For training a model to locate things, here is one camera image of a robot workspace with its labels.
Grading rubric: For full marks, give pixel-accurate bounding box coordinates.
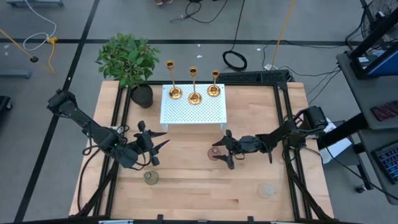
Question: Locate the black coiled cable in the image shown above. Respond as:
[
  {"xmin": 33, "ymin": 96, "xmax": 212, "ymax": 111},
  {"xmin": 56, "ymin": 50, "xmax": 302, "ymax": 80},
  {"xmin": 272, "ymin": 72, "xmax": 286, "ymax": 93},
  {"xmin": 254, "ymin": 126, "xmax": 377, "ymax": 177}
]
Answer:
[{"xmin": 221, "ymin": 0, "xmax": 248, "ymax": 72}]

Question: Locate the black floor fan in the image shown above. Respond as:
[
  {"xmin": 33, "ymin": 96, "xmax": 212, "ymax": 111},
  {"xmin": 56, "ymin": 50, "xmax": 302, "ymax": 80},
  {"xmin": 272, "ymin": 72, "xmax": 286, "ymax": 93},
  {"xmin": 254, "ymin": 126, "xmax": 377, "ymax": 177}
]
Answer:
[{"xmin": 361, "ymin": 0, "xmax": 398, "ymax": 45}]

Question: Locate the thin black floor cable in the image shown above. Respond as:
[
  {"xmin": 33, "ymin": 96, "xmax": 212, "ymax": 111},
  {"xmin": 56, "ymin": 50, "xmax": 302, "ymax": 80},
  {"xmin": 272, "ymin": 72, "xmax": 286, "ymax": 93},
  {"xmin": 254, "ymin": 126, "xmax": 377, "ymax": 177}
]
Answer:
[{"xmin": 169, "ymin": 0, "xmax": 229, "ymax": 24}]

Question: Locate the white floor cable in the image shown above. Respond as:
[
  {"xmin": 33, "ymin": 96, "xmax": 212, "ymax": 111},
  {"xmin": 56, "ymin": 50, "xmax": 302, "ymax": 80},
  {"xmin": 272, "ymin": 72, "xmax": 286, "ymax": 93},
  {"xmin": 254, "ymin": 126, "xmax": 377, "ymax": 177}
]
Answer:
[{"xmin": 22, "ymin": 0, "xmax": 58, "ymax": 52}]

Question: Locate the short yellow floor cable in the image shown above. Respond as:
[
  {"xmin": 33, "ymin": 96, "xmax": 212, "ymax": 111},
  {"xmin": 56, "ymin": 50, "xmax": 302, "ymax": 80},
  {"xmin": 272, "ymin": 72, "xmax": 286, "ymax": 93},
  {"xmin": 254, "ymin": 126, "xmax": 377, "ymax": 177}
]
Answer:
[{"xmin": 46, "ymin": 36, "xmax": 59, "ymax": 75}]

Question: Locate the white box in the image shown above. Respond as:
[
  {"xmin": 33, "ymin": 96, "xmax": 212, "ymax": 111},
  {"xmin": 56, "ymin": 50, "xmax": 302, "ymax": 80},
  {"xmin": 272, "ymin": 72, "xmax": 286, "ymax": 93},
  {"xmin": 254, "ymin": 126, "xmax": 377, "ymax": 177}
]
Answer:
[{"xmin": 319, "ymin": 119, "xmax": 353, "ymax": 165}]

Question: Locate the white perforated metal shelf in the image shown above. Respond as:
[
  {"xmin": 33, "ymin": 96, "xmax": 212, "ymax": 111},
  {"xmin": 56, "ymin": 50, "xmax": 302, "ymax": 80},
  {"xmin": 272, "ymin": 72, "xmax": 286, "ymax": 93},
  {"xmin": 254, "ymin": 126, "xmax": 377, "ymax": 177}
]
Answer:
[{"xmin": 159, "ymin": 83, "xmax": 228, "ymax": 132}]

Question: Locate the dark red flat case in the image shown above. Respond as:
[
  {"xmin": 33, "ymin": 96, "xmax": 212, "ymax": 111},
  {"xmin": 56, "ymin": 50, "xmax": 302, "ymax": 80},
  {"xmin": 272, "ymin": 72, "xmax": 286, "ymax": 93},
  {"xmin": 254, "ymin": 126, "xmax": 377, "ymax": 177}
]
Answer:
[{"xmin": 370, "ymin": 100, "xmax": 398, "ymax": 122}]

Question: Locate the short brass candlestick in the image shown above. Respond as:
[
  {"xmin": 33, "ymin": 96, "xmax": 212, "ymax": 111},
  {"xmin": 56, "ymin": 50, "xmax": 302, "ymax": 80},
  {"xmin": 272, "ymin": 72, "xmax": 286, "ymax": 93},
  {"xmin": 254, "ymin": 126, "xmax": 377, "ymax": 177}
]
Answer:
[{"xmin": 207, "ymin": 69, "xmax": 221, "ymax": 98}]

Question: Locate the green ribbed glass candle holder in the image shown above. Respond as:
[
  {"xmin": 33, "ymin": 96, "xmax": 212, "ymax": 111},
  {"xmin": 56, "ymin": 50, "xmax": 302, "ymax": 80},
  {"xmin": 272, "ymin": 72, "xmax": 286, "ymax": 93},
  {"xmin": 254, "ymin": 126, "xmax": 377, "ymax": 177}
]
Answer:
[{"xmin": 143, "ymin": 170, "xmax": 160, "ymax": 186}]

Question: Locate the tall brass candlestick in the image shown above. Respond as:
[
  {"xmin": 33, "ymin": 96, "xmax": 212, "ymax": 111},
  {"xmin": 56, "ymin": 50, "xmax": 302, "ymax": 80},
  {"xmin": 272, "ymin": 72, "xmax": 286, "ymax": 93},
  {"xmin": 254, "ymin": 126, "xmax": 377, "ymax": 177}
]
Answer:
[
  {"xmin": 165, "ymin": 59, "xmax": 183, "ymax": 100},
  {"xmin": 188, "ymin": 66, "xmax": 203, "ymax": 106}
]

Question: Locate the black mesh panel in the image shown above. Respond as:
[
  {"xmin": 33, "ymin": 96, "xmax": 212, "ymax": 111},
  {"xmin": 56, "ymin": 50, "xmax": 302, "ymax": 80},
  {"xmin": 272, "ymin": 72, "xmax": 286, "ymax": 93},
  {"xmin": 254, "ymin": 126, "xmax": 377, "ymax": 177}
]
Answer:
[{"xmin": 216, "ymin": 70, "xmax": 295, "ymax": 83}]

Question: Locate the grey floor platform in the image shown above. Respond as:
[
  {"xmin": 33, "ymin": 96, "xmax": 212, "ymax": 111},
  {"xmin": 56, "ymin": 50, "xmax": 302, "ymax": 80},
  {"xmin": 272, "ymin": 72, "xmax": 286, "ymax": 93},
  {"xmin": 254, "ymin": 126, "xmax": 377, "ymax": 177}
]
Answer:
[{"xmin": 0, "ymin": 69, "xmax": 31, "ymax": 80}]

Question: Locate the grey side desk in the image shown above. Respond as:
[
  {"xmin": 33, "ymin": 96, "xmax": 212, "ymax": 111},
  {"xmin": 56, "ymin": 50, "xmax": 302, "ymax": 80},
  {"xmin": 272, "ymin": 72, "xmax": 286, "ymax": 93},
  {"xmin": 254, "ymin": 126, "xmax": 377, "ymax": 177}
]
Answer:
[{"xmin": 336, "ymin": 46, "xmax": 398, "ymax": 131}]

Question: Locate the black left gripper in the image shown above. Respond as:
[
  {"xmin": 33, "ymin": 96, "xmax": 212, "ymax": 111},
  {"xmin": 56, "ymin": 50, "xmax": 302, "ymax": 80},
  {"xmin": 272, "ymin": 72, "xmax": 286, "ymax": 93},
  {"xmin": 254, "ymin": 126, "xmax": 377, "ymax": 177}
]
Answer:
[{"xmin": 128, "ymin": 120, "xmax": 171, "ymax": 167}]

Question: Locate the black backlit keyboard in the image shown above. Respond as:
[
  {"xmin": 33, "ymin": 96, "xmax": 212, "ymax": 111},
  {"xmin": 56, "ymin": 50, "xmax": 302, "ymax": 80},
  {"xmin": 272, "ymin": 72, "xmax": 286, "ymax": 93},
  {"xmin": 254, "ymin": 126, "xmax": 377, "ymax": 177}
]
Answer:
[{"xmin": 371, "ymin": 141, "xmax": 398, "ymax": 185}]

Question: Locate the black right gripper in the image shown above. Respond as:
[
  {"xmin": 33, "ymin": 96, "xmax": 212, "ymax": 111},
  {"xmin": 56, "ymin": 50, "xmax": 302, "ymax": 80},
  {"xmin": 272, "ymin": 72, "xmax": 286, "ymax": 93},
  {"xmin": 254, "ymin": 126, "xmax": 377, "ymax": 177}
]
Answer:
[{"xmin": 212, "ymin": 129, "xmax": 247, "ymax": 170}]

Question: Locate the black aluminium table frame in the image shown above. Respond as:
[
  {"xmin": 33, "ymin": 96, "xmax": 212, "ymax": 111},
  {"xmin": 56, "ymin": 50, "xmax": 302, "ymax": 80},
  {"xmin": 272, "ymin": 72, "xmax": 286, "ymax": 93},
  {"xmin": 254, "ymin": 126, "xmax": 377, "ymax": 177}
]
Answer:
[{"xmin": 70, "ymin": 80, "xmax": 335, "ymax": 224}]

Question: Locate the pink ribbed glass candle holder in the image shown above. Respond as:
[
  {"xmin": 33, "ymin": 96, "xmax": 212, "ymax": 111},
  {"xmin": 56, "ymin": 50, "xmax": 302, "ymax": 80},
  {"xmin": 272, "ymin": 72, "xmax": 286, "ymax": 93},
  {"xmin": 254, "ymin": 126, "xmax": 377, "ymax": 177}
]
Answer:
[{"xmin": 207, "ymin": 146, "xmax": 223, "ymax": 162}]

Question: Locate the black plant pot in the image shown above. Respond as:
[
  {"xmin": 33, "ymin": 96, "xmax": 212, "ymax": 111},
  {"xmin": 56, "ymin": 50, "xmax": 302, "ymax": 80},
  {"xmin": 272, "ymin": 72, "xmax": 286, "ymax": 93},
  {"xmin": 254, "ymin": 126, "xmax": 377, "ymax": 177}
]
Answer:
[{"xmin": 130, "ymin": 83, "xmax": 154, "ymax": 110}]

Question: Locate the green leafy plant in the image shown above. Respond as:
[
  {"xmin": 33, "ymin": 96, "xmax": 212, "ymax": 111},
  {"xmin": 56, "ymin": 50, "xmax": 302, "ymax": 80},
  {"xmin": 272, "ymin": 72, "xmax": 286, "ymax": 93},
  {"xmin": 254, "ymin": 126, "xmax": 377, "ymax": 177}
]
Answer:
[{"xmin": 95, "ymin": 33, "xmax": 161, "ymax": 90}]

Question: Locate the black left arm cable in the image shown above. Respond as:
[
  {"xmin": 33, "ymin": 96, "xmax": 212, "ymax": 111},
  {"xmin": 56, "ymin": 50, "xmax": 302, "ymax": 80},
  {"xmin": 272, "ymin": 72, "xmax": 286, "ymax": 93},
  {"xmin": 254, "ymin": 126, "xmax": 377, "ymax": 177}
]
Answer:
[{"xmin": 76, "ymin": 124, "xmax": 126, "ymax": 203}]

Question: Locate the yellow hanging cable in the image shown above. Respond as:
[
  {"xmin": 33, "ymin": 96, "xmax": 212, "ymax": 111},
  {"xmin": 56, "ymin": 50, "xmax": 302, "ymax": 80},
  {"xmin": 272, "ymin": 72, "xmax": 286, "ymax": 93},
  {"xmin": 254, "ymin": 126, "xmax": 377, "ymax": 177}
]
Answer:
[{"xmin": 270, "ymin": 0, "xmax": 297, "ymax": 71}]

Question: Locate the yellow rod with black foot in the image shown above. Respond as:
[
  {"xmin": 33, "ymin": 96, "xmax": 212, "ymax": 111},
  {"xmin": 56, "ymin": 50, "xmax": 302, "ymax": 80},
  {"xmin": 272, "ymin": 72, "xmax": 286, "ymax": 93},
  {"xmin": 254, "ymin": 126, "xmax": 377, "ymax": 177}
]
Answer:
[{"xmin": 0, "ymin": 28, "xmax": 39, "ymax": 63}]

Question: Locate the black stand pole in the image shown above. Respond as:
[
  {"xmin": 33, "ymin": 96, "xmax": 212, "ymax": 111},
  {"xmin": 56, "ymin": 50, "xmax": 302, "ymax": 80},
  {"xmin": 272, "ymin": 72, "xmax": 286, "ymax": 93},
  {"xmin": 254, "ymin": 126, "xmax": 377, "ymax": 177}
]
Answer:
[
  {"xmin": 348, "ymin": 9, "xmax": 398, "ymax": 58},
  {"xmin": 316, "ymin": 113, "xmax": 368, "ymax": 149}
]

